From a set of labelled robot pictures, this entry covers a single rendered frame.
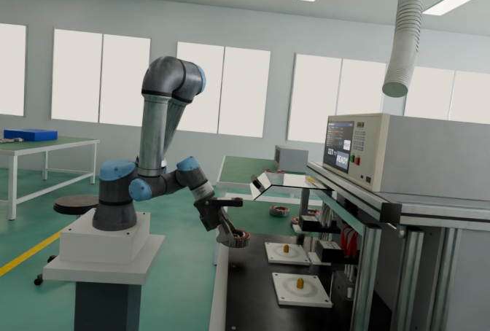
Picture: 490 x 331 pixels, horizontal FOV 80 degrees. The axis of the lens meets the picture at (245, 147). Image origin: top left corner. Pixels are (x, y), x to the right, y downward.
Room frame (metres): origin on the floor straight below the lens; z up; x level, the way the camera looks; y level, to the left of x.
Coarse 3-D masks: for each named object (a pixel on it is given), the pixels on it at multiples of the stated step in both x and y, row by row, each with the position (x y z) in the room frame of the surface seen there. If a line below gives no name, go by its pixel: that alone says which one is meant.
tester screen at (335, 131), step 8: (328, 128) 1.16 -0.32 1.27; (336, 128) 1.07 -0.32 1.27; (344, 128) 0.99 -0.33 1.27; (328, 136) 1.15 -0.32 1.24; (336, 136) 1.06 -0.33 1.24; (344, 136) 0.98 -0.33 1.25; (328, 144) 1.14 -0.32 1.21; (336, 144) 1.05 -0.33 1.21; (336, 152) 1.04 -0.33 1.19; (344, 152) 0.97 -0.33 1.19; (328, 160) 1.12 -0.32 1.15; (344, 168) 0.95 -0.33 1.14
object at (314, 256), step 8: (320, 248) 0.84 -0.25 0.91; (328, 248) 0.83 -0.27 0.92; (336, 248) 0.84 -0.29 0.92; (312, 256) 0.86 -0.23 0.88; (320, 256) 0.83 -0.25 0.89; (328, 256) 0.82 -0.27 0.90; (336, 256) 0.83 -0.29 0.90; (344, 256) 0.83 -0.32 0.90; (352, 256) 0.84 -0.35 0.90; (320, 264) 0.83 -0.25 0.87; (328, 264) 0.83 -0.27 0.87; (352, 264) 0.82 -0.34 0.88; (344, 272) 0.88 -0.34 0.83; (352, 272) 0.83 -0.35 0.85; (352, 280) 0.83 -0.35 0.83
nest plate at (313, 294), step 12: (276, 276) 0.90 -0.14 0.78; (288, 276) 0.91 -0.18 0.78; (300, 276) 0.92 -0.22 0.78; (312, 276) 0.92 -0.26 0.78; (276, 288) 0.83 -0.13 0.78; (288, 288) 0.84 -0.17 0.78; (312, 288) 0.85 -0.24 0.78; (288, 300) 0.78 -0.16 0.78; (300, 300) 0.78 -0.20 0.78; (312, 300) 0.79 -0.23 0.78; (324, 300) 0.79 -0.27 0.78
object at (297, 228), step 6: (300, 216) 1.12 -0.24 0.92; (306, 216) 1.12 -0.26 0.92; (300, 222) 1.10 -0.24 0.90; (306, 222) 1.07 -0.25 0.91; (312, 222) 1.07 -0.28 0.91; (318, 222) 1.07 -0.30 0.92; (294, 228) 1.10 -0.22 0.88; (300, 228) 1.09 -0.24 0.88; (306, 228) 1.06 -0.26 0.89; (312, 228) 1.06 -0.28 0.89; (318, 228) 1.06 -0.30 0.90; (324, 228) 1.07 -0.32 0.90; (330, 228) 1.07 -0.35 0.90; (336, 228) 1.08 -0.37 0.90; (324, 234) 1.10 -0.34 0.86; (324, 240) 1.10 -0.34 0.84
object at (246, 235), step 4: (232, 228) 1.12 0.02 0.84; (232, 232) 1.09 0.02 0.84; (236, 232) 1.10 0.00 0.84; (240, 232) 1.09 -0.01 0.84; (244, 232) 1.08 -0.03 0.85; (236, 236) 1.07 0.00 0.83; (240, 236) 1.09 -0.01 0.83; (244, 236) 1.04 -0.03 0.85; (248, 236) 1.05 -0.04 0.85; (236, 240) 1.02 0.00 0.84; (240, 240) 1.01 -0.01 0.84; (244, 240) 1.02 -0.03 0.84; (248, 240) 1.04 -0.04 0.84; (224, 244) 1.02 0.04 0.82; (228, 244) 1.01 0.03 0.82; (236, 244) 1.01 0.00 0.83; (240, 244) 1.01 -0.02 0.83; (244, 244) 1.02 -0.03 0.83; (248, 244) 1.04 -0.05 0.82
